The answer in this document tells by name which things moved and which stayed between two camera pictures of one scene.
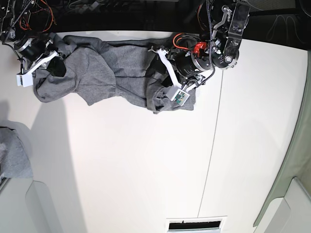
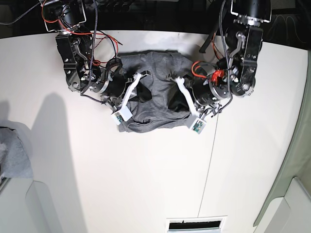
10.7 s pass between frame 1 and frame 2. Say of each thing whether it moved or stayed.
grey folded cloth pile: stayed
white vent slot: stayed
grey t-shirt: moved
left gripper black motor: moved
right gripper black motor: moved
